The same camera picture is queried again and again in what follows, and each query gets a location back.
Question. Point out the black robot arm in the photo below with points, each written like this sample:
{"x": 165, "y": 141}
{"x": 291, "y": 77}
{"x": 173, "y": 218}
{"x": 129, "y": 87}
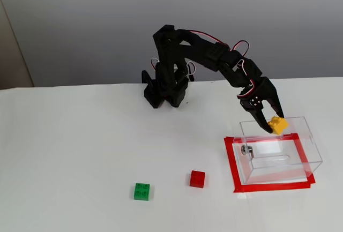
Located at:
{"x": 203, "y": 49}

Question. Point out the red tape frame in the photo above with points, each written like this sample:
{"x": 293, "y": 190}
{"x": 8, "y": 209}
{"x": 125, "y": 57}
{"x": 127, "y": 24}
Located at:
{"x": 230, "y": 162}

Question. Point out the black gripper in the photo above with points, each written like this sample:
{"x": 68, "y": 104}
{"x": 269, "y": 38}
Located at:
{"x": 263, "y": 92}

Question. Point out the yellow lego brick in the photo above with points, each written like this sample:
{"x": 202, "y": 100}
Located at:
{"x": 278, "y": 126}

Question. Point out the transparent acrylic box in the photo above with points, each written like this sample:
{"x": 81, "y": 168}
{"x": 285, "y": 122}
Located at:
{"x": 308, "y": 146}

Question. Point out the black table clamp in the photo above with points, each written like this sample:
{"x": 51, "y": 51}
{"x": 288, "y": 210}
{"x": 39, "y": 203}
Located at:
{"x": 147, "y": 80}

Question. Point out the red lego brick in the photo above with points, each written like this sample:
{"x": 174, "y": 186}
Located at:
{"x": 197, "y": 179}

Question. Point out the green lego brick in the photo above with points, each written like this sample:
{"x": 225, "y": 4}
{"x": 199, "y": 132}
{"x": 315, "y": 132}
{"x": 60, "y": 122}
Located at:
{"x": 143, "y": 192}

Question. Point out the silver cam lock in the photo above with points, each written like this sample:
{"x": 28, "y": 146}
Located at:
{"x": 245, "y": 150}

